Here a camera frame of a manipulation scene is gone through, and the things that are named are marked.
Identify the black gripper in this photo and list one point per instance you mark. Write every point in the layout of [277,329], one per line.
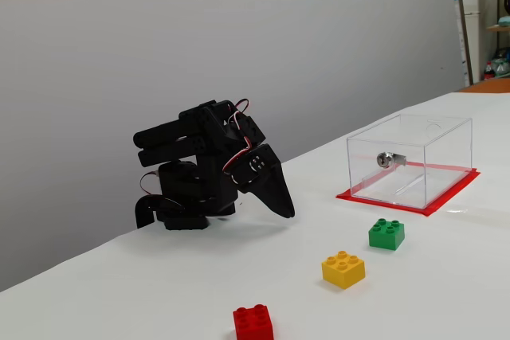
[266,178]

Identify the red cap soda bottle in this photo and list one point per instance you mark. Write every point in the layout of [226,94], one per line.
[489,72]

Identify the red lego brick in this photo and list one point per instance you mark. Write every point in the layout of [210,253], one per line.
[253,322]

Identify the metal shelf rack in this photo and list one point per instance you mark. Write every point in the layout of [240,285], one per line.
[462,17]

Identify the orange wooden table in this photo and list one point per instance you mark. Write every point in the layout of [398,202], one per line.
[490,86]

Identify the transparent plastic box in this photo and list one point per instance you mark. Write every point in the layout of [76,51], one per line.
[438,145]

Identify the silver cam lock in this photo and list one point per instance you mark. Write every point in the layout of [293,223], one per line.
[385,160]

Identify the yellow lego brick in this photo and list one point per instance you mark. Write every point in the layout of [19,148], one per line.
[343,270]

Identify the green lego brick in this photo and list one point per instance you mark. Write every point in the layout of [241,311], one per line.
[386,235]

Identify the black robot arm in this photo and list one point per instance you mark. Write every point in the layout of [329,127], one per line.
[199,137]

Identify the white cabinet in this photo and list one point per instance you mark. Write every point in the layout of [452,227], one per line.
[472,29]

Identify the greenish plastic bag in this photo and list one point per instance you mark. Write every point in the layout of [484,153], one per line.
[503,63]

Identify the teal object on shelf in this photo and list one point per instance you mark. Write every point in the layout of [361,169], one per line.
[504,21]

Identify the black table clamp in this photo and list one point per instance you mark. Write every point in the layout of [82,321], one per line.
[143,208]

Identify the red tape frame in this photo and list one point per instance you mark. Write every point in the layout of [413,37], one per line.
[450,196]

